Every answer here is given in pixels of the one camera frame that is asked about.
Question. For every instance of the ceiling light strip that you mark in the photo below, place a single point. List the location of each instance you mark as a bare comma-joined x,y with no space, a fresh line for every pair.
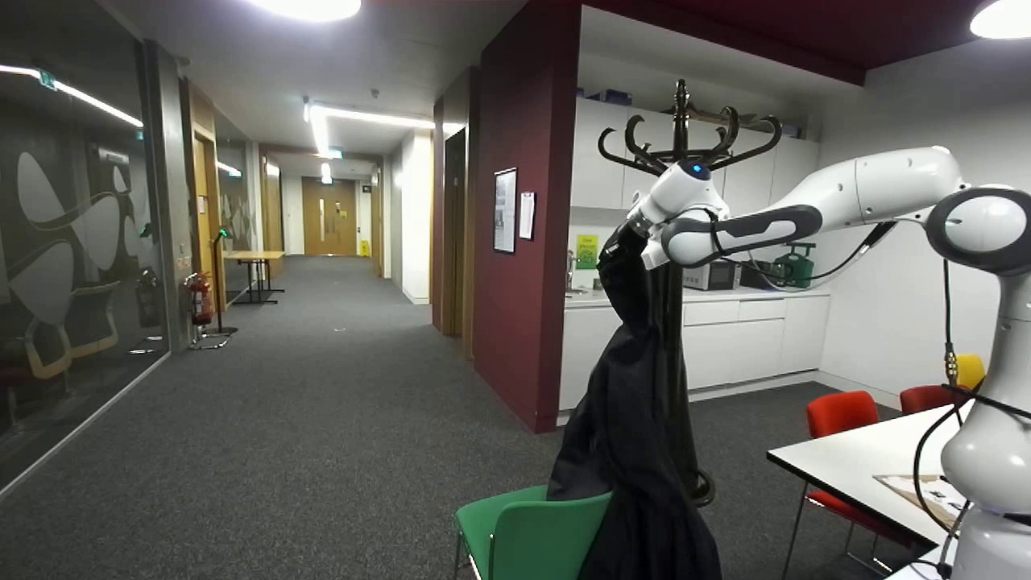
367,116

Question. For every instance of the long black jacket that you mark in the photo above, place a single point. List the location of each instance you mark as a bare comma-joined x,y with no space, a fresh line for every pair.
633,430

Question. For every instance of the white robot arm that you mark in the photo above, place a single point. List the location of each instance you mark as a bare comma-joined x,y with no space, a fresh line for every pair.
891,181

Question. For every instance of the dark wooden coat rack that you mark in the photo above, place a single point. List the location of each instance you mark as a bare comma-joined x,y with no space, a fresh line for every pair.
685,131

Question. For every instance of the red chair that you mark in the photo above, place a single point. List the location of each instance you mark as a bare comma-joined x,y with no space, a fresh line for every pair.
841,415
926,397

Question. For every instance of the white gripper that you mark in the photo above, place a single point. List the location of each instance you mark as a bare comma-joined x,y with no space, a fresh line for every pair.
652,219

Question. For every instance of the wooden corridor table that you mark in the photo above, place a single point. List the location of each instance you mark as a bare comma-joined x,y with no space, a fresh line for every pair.
253,256

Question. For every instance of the green chair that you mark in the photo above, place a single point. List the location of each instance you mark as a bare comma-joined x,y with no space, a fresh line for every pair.
527,537

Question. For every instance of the green poster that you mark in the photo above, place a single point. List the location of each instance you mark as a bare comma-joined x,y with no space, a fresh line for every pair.
587,249

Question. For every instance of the white lower cabinets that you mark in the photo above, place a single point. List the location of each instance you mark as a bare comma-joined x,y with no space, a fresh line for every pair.
742,344

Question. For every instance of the wooden double door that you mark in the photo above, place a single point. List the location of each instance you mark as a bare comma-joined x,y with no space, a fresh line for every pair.
331,217

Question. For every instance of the green counter object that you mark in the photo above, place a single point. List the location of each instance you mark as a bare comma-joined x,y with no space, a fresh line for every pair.
801,264

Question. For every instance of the red fire extinguisher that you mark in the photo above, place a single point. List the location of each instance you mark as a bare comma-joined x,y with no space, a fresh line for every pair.
202,301

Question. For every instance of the dark counter appliance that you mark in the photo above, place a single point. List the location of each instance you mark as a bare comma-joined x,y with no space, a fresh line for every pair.
725,276

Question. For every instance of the large framed wall notice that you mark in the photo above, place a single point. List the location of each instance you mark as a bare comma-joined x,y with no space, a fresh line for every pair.
505,209

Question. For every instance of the small white wall notice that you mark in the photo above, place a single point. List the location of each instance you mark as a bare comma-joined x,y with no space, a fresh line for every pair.
527,213

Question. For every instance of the white table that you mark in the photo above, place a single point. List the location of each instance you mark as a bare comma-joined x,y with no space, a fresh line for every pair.
848,463

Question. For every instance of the printed paper sheet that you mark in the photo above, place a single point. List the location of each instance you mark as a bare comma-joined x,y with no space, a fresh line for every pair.
923,493

